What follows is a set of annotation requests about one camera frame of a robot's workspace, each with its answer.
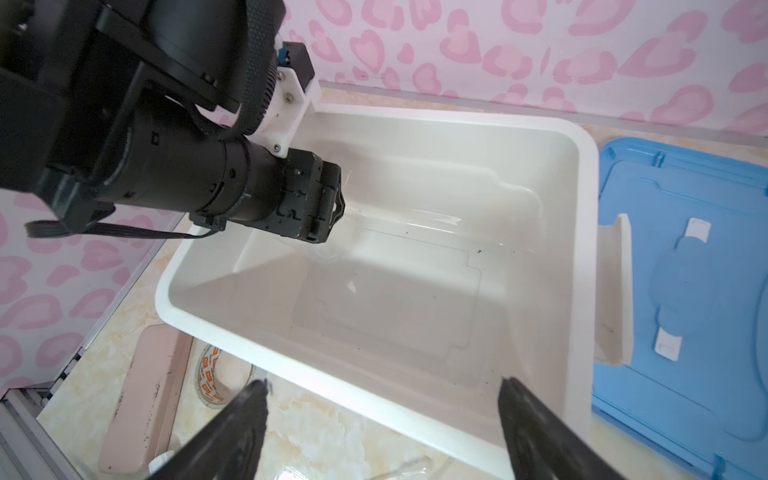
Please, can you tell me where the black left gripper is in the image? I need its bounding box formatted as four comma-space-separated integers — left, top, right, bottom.
96, 91, 345, 243

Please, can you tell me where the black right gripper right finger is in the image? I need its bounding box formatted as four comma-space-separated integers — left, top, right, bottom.
498, 378, 622, 480

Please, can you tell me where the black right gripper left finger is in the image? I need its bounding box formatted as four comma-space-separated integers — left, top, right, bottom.
149, 380, 269, 480

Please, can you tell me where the white plastic storage bin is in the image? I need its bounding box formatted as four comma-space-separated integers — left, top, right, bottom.
155, 104, 631, 478

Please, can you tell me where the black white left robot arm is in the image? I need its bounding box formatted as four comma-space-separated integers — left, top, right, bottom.
1, 1, 345, 244

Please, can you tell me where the pink glasses case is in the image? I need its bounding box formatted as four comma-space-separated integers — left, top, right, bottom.
98, 324, 192, 475

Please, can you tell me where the blue plastic bin lid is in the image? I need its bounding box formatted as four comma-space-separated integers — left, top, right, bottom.
593, 138, 767, 479

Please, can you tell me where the round wire ring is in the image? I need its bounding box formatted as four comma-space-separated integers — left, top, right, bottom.
193, 344, 256, 410

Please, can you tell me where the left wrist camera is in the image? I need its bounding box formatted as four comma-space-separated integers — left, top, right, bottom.
246, 35, 321, 158

